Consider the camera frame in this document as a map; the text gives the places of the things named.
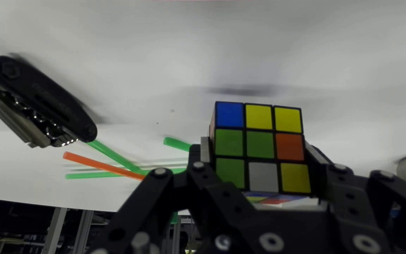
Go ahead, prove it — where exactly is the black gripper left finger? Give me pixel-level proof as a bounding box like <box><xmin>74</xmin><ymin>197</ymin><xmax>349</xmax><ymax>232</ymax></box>
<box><xmin>88</xmin><ymin>136</ymin><xmax>242</xmax><ymax>254</ymax></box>

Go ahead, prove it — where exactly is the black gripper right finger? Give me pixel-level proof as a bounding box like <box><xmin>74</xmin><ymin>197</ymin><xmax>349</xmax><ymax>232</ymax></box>
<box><xmin>306</xmin><ymin>143</ymin><xmax>406</xmax><ymax>254</ymax></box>

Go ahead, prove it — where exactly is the multicoloured Rubik's cube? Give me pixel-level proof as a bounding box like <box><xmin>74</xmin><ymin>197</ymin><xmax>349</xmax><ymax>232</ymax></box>
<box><xmin>207</xmin><ymin>101</ymin><xmax>320</xmax><ymax>211</ymax></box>

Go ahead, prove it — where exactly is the long green straw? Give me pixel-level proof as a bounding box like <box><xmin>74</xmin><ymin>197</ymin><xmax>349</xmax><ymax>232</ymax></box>
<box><xmin>65</xmin><ymin>167</ymin><xmax>187</xmax><ymax>182</ymax></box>

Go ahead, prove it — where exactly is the black folding pocket tool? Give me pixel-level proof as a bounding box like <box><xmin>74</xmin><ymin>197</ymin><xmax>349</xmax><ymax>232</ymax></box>
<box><xmin>0</xmin><ymin>54</ymin><xmax>98</xmax><ymax>150</ymax></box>

